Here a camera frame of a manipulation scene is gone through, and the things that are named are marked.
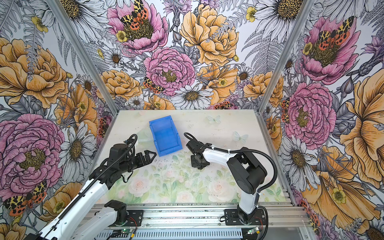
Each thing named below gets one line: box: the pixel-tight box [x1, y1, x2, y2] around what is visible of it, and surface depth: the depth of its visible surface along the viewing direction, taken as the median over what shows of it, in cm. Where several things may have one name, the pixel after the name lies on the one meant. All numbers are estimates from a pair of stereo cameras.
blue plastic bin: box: [149, 115, 183, 157], surface depth 107 cm
